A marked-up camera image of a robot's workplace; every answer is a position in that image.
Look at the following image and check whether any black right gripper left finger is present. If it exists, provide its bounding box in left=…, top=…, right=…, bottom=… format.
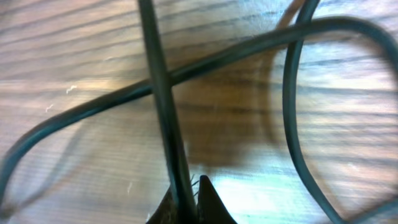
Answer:
left=146, top=184, right=195, bottom=224

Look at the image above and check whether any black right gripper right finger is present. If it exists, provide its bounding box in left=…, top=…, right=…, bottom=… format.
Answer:
left=198, top=175, right=237, bottom=224

